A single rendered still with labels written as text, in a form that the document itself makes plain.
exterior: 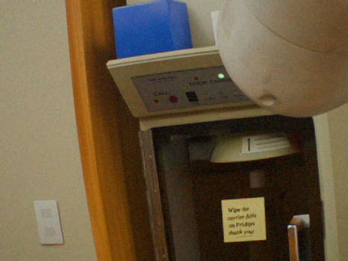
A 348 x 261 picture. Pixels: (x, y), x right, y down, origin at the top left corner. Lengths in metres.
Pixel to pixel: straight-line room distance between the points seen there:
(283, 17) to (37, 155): 1.59
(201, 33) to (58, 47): 0.66
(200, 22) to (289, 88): 0.87
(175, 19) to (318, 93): 0.80
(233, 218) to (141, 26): 0.36
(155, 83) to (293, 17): 0.88
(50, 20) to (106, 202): 0.72
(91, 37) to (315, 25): 0.97
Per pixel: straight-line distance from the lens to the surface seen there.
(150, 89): 1.38
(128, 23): 1.35
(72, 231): 2.05
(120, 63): 1.35
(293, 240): 1.35
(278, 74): 0.55
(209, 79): 1.34
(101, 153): 1.43
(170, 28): 1.33
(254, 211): 1.41
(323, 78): 0.55
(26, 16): 2.06
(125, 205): 1.50
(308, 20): 0.49
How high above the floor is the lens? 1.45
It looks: 3 degrees down
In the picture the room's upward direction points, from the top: 7 degrees counter-clockwise
